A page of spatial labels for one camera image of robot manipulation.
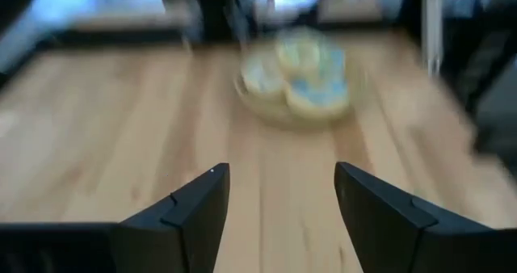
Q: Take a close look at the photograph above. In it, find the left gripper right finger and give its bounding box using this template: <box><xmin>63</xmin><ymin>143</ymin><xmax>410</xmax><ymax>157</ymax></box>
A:
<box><xmin>334</xmin><ymin>162</ymin><xmax>517</xmax><ymax>273</ymax></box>

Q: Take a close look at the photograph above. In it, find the small green iced donut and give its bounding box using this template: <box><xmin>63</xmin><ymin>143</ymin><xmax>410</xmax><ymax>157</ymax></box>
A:
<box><xmin>277</xmin><ymin>27</ymin><xmax>326</xmax><ymax>75</ymax></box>

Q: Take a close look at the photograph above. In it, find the pink round plate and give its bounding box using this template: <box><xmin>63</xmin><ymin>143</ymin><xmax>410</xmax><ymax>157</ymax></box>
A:
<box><xmin>233</xmin><ymin>26</ymin><xmax>368</xmax><ymax>129</ymax></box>

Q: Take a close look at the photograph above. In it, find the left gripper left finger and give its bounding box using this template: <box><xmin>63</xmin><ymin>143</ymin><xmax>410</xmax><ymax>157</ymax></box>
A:
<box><xmin>0</xmin><ymin>162</ymin><xmax>230</xmax><ymax>273</ymax></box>

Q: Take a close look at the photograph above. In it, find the large blue iced donut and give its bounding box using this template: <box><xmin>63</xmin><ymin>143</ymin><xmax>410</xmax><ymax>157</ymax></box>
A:
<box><xmin>287</xmin><ymin>73</ymin><xmax>351</xmax><ymax>120</ymax></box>

